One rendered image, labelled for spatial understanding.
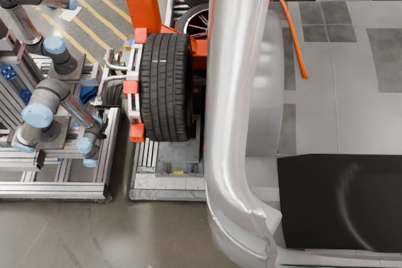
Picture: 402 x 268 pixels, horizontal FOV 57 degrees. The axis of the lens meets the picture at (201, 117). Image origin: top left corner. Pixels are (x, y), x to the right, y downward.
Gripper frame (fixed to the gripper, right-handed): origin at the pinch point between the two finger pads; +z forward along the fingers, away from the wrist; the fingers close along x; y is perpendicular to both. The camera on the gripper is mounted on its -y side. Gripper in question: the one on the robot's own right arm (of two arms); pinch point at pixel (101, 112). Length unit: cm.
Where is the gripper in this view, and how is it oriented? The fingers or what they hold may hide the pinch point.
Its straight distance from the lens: 231.8
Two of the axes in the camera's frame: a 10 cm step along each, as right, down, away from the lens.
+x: -10.0, -0.1, 0.6
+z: 0.4, -8.5, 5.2
